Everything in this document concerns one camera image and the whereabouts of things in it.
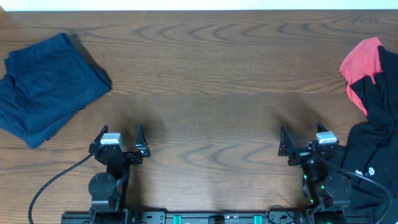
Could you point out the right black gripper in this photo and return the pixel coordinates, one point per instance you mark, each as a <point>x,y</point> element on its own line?
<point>286,149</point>

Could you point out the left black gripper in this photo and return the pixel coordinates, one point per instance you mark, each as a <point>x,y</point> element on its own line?
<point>123,156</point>

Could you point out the black t-shirt with logo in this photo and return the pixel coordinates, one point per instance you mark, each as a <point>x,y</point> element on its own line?
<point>371,149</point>

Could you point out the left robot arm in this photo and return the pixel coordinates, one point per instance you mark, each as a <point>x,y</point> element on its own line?
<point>108,189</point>

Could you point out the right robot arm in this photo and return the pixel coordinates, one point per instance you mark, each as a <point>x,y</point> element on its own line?
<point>328,189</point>

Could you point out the folded navy blue garment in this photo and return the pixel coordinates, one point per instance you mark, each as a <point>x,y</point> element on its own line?
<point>44,86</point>

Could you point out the red t-shirt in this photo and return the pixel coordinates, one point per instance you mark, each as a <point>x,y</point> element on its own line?
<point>363,61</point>

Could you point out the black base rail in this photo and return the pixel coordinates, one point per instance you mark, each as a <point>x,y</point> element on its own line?
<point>273,216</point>

